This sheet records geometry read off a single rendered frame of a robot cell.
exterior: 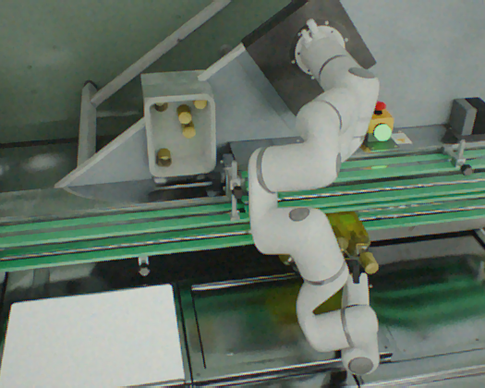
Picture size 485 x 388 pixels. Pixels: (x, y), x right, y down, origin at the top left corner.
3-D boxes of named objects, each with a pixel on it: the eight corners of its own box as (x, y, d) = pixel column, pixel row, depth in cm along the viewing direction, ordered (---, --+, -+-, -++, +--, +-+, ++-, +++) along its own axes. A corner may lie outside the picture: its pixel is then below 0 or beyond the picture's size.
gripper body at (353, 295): (369, 339, 136) (365, 304, 145) (377, 305, 130) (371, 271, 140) (335, 337, 136) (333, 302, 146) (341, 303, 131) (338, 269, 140)
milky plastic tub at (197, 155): (148, 162, 167) (150, 178, 160) (141, 85, 155) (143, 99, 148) (211, 156, 170) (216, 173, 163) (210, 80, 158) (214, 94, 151)
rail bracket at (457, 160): (436, 151, 169) (460, 176, 158) (442, 127, 165) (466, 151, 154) (450, 151, 170) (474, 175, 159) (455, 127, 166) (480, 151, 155)
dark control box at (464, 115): (447, 123, 180) (461, 136, 173) (453, 97, 176) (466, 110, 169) (473, 120, 181) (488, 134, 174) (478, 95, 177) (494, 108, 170)
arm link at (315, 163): (284, 104, 119) (248, 127, 107) (350, 94, 111) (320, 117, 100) (299, 171, 123) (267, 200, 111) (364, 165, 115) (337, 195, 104)
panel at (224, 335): (8, 309, 157) (-12, 420, 129) (6, 299, 155) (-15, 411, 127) (345, 267, 172) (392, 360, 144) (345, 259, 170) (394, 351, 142)
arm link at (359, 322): (325, 332, 118) (374, 321, 116) (323, 294, 127) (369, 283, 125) (348, 382, 126) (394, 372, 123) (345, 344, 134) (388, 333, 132)
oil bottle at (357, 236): (324, 213, 173) (350, 260, 155) (326, 196, 170) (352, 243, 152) (344, 211, 174) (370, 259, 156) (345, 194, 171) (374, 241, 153)
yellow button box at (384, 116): (357, 130, 175) (367, 142, 169) (360, 106, 171) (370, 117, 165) (381, 128, 177) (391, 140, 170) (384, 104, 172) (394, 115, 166)
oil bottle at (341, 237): (305, 214, 172) (328, 263, 154) (306, 198, 169) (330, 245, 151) (324, 212, 173) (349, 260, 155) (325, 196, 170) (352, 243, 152)
